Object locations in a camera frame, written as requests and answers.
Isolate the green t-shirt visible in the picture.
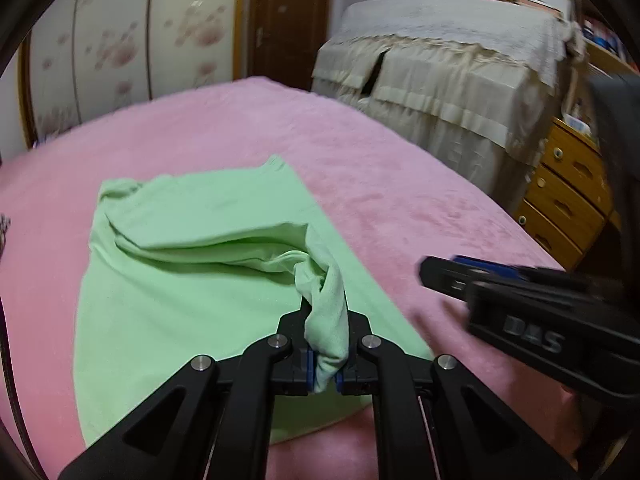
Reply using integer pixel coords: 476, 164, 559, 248
72, 154, 436, 448

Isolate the pink bed blanket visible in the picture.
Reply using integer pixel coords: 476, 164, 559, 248
0, 76, 586, 480

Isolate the brown wooden door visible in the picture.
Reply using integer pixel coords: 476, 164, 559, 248
245, 0, 336, 93

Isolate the black cable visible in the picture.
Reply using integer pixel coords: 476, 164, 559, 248
0, 305, 41, 480

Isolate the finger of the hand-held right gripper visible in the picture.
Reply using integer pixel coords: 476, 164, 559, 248
452, 254, 591, 292
418, 257, 483, 305

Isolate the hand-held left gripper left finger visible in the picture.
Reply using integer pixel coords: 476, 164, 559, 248
57, 310, 313, 480

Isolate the wooden bookshelf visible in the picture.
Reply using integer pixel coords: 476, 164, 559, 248
575, 0, 640, 75

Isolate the floral sliding-door wardrobe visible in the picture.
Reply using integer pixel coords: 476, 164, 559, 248
17, 0, 251, 148

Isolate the cloth-covered furniture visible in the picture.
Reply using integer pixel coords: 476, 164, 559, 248
311, 0, 576, 211

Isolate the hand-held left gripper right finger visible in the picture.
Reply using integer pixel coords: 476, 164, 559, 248
336, 310, 582, 480

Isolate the yellow wooden drawer cabinet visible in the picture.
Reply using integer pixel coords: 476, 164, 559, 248
515, 117, 623, 271

